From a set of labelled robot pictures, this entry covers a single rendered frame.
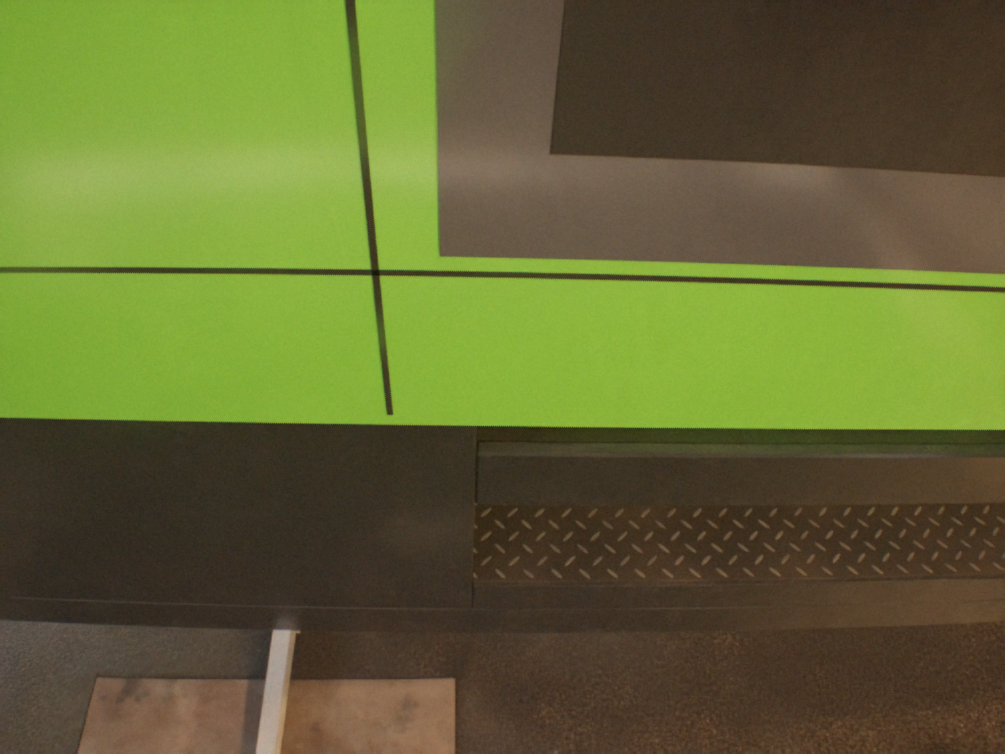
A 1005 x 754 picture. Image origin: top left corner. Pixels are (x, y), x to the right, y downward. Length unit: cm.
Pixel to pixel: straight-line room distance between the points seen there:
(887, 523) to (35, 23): 123
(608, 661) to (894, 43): 167
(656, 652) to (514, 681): 35
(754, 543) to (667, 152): 80
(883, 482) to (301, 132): 78
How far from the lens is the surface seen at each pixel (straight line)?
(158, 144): 58
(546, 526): 120
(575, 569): 117
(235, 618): 133
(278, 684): 198
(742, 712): 204
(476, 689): 199
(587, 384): 72
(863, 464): 101
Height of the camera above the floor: 188
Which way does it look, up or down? 50 degrees down
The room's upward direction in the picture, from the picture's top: straight up
